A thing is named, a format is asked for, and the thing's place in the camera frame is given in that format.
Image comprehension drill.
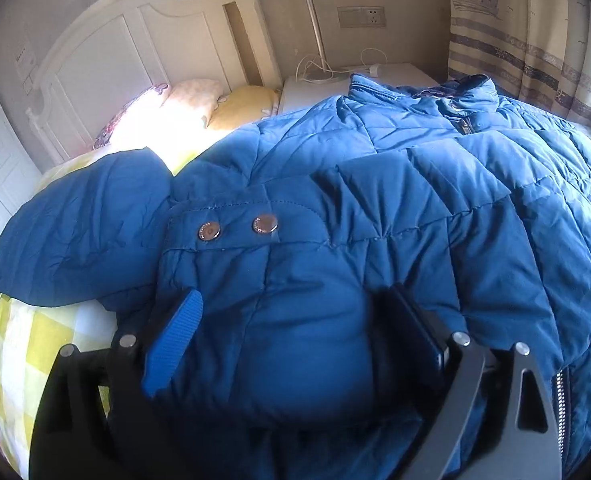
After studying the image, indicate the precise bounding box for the blue quilted puffer jacket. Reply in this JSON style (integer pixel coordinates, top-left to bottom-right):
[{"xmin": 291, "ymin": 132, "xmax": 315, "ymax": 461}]
[{"xmin": 0, "ymin": 71, "xmax": 591, "ymax": 480}]

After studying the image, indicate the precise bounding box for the yellow white checkered bedsheet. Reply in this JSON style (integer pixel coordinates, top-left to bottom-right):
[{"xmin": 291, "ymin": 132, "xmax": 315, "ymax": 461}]
[{"xmin": 0, "ymin": 148, "xmax": 197, "ymax": 480}]

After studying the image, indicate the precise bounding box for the white bedside table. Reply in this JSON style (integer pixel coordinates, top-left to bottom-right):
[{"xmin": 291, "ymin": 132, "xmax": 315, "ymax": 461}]
[{"xmin": 278, "ymin": 63, "xmax": 437, "ymax": 114}]

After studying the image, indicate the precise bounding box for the floral patterned pillow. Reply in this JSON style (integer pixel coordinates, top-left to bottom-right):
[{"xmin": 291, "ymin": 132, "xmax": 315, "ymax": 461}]
[{"xmin": 92, "ymin": 84, "xmax": 170, "ymax": 150}]

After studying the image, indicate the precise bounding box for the yellow pillow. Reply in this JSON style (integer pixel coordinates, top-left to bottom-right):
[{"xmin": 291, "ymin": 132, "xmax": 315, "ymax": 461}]
[{"xmin": 207, "ymin": 86, "xmax": 280, "ymax": 131}]

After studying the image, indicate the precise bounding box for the patterned cream curtain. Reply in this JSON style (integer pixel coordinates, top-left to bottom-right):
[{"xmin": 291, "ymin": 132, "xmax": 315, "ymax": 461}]
[{"xmin": 448, "ymin": 0, "xmax": 591, "ymax": 126}]

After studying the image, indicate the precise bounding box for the cream pink pillow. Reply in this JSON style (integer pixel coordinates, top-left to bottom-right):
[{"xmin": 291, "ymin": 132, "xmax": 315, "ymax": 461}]
[{"xmin": 104, "ymin": 78, "xmax": 227, "ymax": 154}]

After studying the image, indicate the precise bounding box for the white wooden headboard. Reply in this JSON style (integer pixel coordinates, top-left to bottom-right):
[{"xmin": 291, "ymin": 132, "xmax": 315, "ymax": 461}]
[{"xmin": 26, "ymin": 0, "xmax": 283, "ymax": 165}]

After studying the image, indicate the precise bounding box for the white charger cable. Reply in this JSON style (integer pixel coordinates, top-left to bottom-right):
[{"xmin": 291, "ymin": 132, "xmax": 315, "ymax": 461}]
[{"xmin": 294, "ymin": 46, "xmax": 389, "ymax": 83}]

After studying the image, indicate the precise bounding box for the wall power socket plate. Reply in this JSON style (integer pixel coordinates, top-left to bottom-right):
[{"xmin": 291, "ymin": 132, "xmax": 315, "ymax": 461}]
[{"xmin": 337, "ymin": 6, "xmax": 387, "ymax": 28}]

